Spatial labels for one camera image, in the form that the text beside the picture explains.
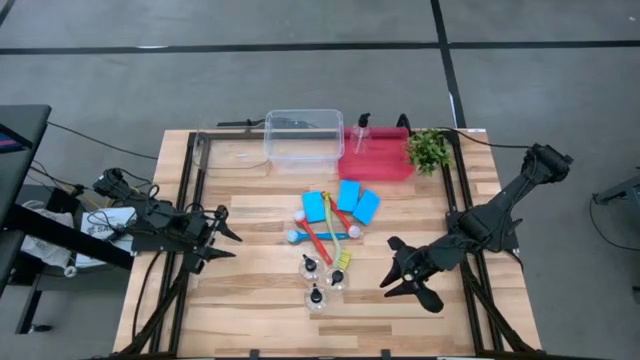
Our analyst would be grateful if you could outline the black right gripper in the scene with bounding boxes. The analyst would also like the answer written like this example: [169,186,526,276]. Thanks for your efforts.
[379,237,445,315]

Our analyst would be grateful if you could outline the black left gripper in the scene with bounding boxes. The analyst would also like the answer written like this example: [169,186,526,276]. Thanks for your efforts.
[189,207,245,269]

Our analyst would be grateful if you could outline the green brush yellow bristles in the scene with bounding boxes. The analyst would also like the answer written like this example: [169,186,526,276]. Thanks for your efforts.
[322,191,353,271]

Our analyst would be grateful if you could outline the clear pump bottle black top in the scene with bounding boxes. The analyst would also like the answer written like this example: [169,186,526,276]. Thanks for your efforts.
[298,253,325,282]
[349,112,374,156]
[303,283,330,315]
[323,267,350,293]

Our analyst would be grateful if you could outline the red brush white bristles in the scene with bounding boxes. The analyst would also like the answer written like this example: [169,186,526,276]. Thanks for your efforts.
[293,209,335,266]
[320,191,362,240]

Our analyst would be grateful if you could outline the blue brush white bristles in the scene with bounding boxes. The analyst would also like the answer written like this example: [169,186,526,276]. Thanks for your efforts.
[285,229,351,245]

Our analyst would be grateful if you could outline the blue sponge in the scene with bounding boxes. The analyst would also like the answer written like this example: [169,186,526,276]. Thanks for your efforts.
[300,190,329,225]
[336,179,362,214]
[352,188,382,226]

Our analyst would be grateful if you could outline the white printed bag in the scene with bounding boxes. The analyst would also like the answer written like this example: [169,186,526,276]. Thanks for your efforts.
[74,207,139,269]

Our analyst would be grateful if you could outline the red plastic tray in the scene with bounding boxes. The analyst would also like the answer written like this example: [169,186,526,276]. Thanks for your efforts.
[337,125,416,182]

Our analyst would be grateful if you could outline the clear plastic bin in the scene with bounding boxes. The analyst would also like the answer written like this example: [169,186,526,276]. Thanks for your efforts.
[263,108,346,175]

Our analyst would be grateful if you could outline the green artificial plant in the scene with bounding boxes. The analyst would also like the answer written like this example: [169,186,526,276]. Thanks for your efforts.
[405,127,454,177]

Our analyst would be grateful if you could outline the white plastic bag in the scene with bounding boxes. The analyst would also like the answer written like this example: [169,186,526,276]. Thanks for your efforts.
[22,199,76,269]

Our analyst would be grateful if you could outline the black desk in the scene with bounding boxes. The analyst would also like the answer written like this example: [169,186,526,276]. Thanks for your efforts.
[0,103,136,335]

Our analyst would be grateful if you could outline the grey stand base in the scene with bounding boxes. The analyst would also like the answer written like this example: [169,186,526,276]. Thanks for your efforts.
[592,167,640,207]

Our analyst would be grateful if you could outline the black aluminium table frame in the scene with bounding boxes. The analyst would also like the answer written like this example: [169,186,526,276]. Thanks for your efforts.
[117,128,544,359]

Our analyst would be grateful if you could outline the black cable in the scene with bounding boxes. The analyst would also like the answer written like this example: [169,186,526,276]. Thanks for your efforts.
[46,120,160,161]
[438,127,532,150]
[587,195,640,253]

